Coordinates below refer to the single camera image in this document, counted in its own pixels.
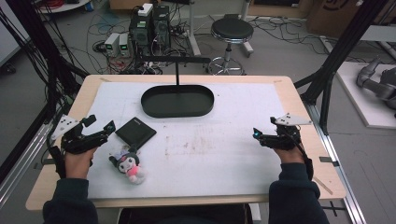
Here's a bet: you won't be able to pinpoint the black tape piece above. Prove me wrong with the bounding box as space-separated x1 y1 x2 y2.
318 156 341 168

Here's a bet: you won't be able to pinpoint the black metal frame post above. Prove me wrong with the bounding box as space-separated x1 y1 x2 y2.
293 0 390 135
0 0 90 185

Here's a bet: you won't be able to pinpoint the cardboard box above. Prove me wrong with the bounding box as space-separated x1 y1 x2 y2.
305 0 388 39

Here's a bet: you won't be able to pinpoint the white box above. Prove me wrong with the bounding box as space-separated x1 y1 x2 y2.
136 2 154 18

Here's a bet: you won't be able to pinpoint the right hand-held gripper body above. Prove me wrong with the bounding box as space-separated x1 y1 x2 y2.
263 112 313 151

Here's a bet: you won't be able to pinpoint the grey power supply unit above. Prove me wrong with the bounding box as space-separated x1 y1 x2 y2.
104 32 121 58
118 33 132 58

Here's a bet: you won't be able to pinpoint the black floor cables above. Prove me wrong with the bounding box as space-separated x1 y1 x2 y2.
248 15 368 63

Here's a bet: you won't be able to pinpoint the black computer tower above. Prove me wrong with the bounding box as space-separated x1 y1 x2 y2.
151 5 172 51
128 11 154 56

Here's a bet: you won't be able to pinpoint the black round stool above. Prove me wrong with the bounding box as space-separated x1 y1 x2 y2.
207 17 255 77

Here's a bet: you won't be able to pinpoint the person's right hand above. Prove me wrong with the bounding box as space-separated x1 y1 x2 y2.
273 145 305 165

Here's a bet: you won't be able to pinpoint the aluminium rail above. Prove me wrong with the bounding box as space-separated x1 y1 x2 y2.
0 121 53 209
305 102 367 224

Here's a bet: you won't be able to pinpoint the white platform board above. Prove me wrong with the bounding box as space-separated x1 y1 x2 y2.
335 61 396 130

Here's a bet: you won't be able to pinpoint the wooden table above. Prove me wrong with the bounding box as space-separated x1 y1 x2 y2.
24 73 347 212

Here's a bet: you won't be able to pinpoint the black square wallet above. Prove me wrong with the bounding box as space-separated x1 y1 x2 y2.
114 116 158 150

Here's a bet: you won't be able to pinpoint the plush doll with pink dress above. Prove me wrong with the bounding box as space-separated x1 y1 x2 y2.
108 147 148 186

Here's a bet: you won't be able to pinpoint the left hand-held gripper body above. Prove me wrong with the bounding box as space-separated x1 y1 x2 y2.
50 114 105 155

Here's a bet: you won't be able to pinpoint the white table mat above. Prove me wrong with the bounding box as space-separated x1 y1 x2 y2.
86 80 287 201

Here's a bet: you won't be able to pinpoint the white desk leg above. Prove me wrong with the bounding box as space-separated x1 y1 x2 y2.
186 0 203 57

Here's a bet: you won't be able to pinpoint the black stand with oval tray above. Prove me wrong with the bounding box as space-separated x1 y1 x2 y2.
140 55 216 119

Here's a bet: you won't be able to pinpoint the person's left hand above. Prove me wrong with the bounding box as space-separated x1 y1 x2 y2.
64 147 98 180

